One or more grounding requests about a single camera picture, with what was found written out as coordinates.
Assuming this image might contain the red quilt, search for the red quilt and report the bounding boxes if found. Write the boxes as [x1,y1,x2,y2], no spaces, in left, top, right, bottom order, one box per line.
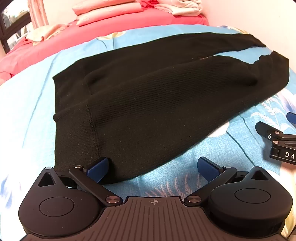
[0,0,210,85]

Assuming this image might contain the pink curtain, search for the pink curtain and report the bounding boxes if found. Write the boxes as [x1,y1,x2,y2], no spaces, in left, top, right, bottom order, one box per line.
[26,0,50,30]

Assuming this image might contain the black pants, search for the black pants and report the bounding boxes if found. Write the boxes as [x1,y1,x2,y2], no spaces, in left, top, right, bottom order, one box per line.
[52,32,290,184]

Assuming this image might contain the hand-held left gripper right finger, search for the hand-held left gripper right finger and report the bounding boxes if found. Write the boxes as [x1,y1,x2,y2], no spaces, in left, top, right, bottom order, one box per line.
[183,157,270,205]

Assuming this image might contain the pink pillow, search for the pink pillow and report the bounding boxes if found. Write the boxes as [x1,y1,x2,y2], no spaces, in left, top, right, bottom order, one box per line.
[72,1,142,16]
[76,10,151,27]

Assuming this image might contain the white crumpled blanket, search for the white crumpled blanket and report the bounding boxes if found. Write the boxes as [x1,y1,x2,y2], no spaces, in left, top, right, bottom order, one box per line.
[154,0,205,16]

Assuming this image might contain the dark window frame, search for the dark window frame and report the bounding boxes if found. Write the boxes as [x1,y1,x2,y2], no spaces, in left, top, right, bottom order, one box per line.
[0,5,28,55]

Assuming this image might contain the cream folded cloth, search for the cream folded cloth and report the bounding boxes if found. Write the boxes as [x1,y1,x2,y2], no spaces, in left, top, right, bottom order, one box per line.
[25,23,70,45]

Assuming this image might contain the blue floral bedsheet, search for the blue floral bedsheet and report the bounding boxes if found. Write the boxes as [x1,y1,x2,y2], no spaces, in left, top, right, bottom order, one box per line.
[0,24,296,239]

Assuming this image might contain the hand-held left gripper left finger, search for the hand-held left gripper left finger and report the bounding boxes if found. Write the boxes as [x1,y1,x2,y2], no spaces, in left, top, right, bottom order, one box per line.
[35,157,122,206]

